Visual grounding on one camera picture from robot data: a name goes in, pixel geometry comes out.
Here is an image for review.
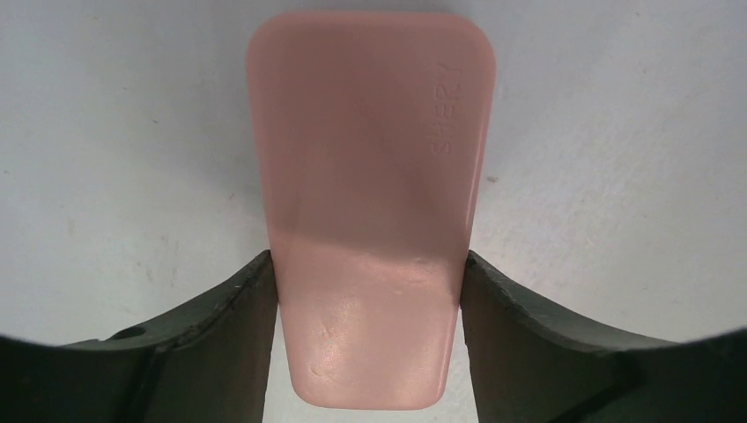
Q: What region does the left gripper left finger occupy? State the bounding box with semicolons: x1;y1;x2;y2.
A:
1;252;277;422

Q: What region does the pink glasses case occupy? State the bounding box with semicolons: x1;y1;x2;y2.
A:
246;10;496;411

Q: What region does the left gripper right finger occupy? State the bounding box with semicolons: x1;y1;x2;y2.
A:
461;253;746;422

